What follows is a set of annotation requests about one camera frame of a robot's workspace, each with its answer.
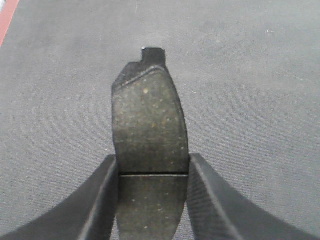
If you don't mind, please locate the dark grey brake pad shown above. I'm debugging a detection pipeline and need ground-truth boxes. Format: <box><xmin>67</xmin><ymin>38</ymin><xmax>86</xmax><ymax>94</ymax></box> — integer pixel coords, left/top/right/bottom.
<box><xmin>112</xmin><ymin>47</ymin><xmax>190</xmax><ymax>240</ymax></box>

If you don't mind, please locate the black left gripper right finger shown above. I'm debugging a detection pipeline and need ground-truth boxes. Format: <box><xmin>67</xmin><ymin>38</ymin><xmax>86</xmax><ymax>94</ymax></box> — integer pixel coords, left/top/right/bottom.
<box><xmin>186</xmin><ymin>153</ymin><xmax>316</xmax><ymax>240</ymax></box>

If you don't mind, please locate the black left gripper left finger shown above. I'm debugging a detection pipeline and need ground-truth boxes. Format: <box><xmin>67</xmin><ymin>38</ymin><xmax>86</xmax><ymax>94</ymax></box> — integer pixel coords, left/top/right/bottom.
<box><xmin>1</xmin><ymin>155</ymin><xmax>119</xmax><ymax>240</ymax></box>

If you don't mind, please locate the dark grey conveyor belt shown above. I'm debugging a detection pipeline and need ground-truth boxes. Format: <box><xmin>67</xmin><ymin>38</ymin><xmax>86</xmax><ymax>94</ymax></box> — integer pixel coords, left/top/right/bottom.
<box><xmin>0</xmin><ymin>0</ymin><xmax>320</xmax><ymax>235</ymax></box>

